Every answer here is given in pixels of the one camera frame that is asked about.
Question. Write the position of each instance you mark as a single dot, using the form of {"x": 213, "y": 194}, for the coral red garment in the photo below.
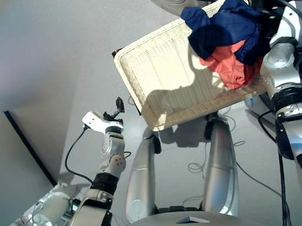
{"x": 226, "y": 64}

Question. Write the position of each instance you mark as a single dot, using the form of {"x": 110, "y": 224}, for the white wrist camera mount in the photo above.
{"x": 96, "y": 121}
{"x": 289, "y": 19}

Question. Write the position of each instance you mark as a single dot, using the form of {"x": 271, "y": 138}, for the pale woven laundry basket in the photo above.
{"x": 159, "y": 72}

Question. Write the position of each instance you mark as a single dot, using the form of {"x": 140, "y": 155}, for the silver robot torso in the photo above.
{"x": 156, "y": 224}

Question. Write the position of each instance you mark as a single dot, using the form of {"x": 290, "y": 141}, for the silver robot leg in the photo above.
{"x": 141, "y": 183}
{"x": 221, "y": 170}

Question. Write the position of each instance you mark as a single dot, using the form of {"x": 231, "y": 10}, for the navy blue garment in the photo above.
{"x": 224, "y": 22}

